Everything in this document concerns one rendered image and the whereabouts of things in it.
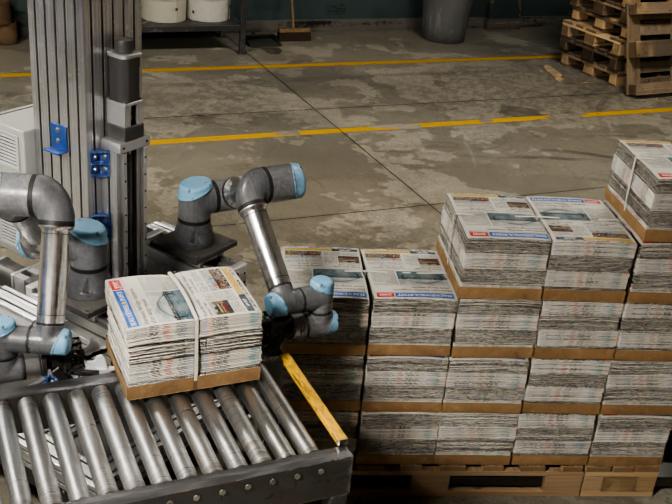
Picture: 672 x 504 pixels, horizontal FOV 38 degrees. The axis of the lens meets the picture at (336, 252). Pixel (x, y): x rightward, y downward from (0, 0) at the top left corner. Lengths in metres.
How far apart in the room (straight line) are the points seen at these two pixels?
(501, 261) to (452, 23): 7.03
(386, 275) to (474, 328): 0.35
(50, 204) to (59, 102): 0.63
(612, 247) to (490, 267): 0.41
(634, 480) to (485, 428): 0.65
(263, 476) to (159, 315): 0.52
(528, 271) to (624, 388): 0.62
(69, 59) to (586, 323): 1.90
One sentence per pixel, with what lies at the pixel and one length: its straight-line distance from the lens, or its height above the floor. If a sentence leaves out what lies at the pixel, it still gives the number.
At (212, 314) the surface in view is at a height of 1.03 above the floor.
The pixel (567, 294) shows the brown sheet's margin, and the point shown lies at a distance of 3.35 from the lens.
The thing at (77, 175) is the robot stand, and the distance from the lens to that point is 3.27.
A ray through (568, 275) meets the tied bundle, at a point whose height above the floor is 0.93.
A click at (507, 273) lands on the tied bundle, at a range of 3.26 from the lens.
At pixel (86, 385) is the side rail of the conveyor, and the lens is 2.78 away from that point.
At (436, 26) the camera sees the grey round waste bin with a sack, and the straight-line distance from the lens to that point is 10.15.
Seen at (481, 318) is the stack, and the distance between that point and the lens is 3.33.
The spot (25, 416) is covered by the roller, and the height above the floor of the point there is 0.80.
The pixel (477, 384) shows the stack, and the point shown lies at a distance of 3.45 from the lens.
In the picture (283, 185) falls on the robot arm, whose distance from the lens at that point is 3.06.
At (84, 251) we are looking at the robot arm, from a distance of 3.08.
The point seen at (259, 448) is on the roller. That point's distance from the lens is 2.54.
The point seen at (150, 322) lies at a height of 1.03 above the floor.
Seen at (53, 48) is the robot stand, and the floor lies 1.52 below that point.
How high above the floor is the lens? 2.35
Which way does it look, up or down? 26 degrees down
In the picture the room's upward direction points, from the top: 5 degrees clockwise
